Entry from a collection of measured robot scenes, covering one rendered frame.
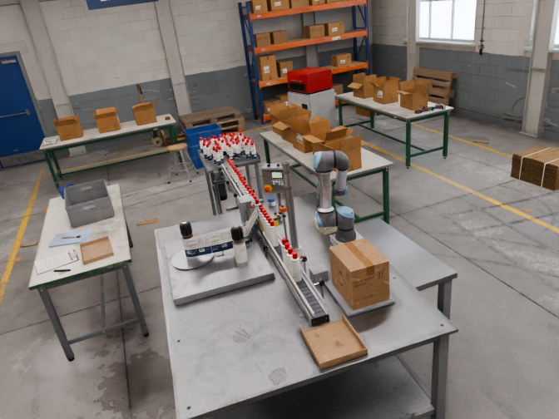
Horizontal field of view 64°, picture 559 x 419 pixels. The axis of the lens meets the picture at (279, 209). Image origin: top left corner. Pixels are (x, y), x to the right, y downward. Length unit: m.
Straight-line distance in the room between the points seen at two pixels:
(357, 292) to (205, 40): 8.49
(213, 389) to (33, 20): 8.74
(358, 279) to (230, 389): 0.90
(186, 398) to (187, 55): 8.73
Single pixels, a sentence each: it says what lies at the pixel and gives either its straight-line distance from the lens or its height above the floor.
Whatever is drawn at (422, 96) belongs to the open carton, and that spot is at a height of 0.95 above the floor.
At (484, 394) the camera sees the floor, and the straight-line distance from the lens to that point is 3.49.
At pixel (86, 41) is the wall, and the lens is 10.22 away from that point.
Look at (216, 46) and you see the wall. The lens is 10.51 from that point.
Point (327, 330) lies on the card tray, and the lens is 2.58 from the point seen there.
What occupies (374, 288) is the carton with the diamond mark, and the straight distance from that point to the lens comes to 2.66.
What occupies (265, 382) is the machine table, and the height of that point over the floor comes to 0.83.
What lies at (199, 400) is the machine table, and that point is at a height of 0.83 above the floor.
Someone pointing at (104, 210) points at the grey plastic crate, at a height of 0.89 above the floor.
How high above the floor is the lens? 2.53
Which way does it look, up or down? 25 degrees down
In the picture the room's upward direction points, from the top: 7 degrees counter-clockwise
